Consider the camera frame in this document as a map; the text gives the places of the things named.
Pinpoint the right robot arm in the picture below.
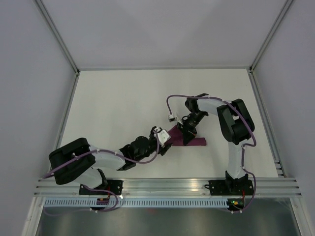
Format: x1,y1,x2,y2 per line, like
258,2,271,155
177,93,255,196

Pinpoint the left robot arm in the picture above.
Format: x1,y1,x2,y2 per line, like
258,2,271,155
44,126,171,195

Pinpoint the purple cloth napkin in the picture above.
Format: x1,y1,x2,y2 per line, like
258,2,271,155
166,125,207,147

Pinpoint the aluminium frame rail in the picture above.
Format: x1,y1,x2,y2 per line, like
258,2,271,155
33,177,302,198

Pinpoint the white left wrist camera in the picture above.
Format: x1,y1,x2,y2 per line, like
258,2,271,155
154,127,171,145

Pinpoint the right aluminium frame post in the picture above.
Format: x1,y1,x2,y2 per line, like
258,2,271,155
248,0,295,74

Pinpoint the aluminium frame post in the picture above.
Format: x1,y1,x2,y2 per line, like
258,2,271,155
248,0,295,74
33,0,80,75

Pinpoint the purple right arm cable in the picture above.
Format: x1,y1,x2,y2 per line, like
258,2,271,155
166,94,257,214

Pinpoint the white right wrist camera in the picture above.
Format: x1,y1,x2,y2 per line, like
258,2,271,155
168,114,183,124

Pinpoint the white slotted cable duct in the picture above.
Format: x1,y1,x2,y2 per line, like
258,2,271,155
44,198,228,208

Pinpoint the left aluminium frame post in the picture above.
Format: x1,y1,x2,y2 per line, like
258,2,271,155
33,0,80,75

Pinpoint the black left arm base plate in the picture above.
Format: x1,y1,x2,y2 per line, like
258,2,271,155
79,179,123,196

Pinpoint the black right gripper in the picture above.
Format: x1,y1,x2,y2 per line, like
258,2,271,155
177,111,207,146

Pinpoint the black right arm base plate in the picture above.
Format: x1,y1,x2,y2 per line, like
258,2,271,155
204,179,254,196

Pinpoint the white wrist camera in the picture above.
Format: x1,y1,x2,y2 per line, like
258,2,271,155
154,127,171,145
168,114,183,124

